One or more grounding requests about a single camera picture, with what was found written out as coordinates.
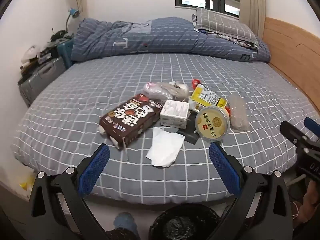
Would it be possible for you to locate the blue slipper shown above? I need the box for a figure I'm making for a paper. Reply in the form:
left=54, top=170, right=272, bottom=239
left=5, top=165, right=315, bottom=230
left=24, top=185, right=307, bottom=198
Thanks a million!
left=114, top=212, right=139, bottom=240

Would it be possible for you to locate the white plastic bag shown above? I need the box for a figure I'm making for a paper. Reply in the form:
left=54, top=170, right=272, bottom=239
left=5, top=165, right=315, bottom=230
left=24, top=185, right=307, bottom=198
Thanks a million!
left=21, top=45, right=43, bottom=68

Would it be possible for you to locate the patterned pillow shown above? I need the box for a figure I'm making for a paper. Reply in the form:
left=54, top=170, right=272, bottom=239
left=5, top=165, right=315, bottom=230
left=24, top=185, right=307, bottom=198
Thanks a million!
left=192, top=14, right=260, bottom=50

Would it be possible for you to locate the wooden headboard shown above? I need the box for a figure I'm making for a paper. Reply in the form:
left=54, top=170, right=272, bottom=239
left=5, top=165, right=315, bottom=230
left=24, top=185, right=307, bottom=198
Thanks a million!
left=261, top=17, right=320, bottom=115

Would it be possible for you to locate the yellow snack packet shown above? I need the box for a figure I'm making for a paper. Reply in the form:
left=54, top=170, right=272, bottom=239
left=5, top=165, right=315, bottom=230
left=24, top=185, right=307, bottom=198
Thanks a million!
left=189, top=84, right=228, bottom=113

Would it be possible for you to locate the round yellow lidded cup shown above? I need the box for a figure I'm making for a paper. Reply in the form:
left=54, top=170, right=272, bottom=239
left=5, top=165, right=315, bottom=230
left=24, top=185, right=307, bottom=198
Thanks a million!
left=195, top=106, right=230, bottom=140

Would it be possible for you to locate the white paper tissue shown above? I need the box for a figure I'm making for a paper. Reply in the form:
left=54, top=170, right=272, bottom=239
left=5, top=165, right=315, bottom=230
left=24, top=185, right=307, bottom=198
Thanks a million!
left=146, top=127, right=186, bottom=167

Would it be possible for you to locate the grey checked pillow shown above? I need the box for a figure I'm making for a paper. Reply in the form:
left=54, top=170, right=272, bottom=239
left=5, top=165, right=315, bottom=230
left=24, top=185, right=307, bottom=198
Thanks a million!
left=195, top=7, right=259, bottom=46

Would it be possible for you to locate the white drawstring pouch with tag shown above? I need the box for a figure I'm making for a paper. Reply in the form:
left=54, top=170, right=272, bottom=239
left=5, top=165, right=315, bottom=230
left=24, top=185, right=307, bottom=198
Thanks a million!
left=170, top=80, right=190, bottom=99

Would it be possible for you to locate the black plastic packet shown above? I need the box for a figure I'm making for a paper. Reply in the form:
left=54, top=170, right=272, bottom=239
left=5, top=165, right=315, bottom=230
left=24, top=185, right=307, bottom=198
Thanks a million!
left=175, top=112, right=200, bottom=145

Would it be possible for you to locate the blue desk lamp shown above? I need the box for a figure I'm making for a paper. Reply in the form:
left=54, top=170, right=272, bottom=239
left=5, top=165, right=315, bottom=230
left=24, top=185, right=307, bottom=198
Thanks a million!
left=65, top=7, right=80, bottom=34

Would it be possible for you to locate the teal suitcase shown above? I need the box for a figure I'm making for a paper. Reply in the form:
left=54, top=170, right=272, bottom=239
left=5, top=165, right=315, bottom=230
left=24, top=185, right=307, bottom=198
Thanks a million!
left=56, top=39, right=75, bottom=69

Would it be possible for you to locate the clear plastic bag pink print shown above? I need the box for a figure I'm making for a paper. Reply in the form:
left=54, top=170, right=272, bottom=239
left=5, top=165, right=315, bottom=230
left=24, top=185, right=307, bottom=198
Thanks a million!
left=142, top=81, right=175, bottom=100

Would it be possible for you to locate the bin with black bag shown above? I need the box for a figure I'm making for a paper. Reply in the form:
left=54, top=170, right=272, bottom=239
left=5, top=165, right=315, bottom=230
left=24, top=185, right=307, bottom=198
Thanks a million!
left=149, top=203, right=233, bottom=240

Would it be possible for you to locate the grey checked bed sheet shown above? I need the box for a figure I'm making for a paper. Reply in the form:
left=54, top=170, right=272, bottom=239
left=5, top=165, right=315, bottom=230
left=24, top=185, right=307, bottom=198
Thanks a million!
left=10, top=52, right=320, bottom=205

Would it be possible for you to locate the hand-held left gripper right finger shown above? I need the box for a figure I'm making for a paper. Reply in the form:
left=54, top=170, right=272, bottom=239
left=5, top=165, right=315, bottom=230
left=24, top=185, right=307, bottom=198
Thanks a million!
left=209, top=142, right=293, bottom=240

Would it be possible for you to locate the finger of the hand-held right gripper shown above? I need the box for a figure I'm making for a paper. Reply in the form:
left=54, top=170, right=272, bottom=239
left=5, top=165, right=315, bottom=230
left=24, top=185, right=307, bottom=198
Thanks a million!
left=304, top=117, right=320, bottom=141
left=279, top=121, right=309, bottom=153

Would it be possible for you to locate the yellow plastic bag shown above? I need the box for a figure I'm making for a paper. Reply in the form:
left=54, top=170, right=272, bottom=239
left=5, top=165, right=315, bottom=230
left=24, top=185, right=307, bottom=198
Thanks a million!
left=19, top=174, right=37, bottom=195

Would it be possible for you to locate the brown snack box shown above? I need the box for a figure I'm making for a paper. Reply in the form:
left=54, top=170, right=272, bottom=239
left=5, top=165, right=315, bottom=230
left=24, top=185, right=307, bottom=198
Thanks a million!
left=99, top=93, right=163, bottom=152

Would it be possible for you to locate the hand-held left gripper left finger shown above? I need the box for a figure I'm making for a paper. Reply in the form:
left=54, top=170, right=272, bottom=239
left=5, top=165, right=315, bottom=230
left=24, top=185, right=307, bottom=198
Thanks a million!
left=30, top=143, right=111, bottom=240

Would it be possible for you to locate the clear bubble plastic bag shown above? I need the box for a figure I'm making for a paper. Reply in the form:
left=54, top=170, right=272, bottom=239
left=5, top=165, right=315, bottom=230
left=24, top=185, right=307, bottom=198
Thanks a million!
left=228, top=92, right=250, bottom=132

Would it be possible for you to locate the small white carton box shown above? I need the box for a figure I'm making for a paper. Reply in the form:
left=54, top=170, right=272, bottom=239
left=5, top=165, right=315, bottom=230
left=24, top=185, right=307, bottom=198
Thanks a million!
left=159, top=99, right=190, bottom=128

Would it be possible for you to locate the blue striped quilt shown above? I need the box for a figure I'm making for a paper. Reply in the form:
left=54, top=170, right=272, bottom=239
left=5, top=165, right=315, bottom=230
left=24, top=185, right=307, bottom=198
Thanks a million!
left=71, top=17, right=272, bottom=63

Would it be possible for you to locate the grey suitcase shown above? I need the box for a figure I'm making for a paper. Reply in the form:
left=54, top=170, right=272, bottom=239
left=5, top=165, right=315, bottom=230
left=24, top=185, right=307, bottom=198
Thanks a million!
left=17, top=56, right=67, bottom=108

